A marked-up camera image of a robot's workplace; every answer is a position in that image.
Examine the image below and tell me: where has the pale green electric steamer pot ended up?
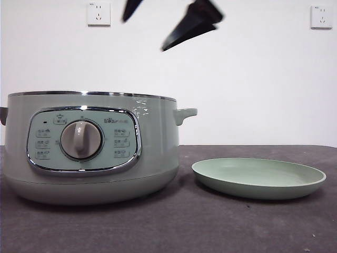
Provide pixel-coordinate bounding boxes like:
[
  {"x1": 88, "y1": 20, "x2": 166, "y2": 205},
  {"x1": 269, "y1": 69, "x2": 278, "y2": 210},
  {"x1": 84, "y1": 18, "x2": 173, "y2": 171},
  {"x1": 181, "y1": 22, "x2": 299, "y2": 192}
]
[{"x1": 0, "y1": 91, "x2": 198, "y2": 206}]

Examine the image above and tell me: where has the pale green round plate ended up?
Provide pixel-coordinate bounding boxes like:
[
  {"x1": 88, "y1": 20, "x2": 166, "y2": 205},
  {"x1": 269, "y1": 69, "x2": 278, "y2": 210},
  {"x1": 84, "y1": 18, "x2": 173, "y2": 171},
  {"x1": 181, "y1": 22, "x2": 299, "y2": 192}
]
[{"x1": 191, "y1": 157, "x2": 327, "y2": 200}]

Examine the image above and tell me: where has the white wall socket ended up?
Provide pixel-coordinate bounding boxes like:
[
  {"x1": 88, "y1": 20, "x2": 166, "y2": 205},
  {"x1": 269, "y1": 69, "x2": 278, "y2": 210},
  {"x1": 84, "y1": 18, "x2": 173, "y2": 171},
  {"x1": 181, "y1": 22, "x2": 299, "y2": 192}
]
[
  {"x1": 87, "y1": 2, "x2": 111, "y2": 27},
  {"x1": 310, "y1": 5, "x2": 334, "y2": 30}
]

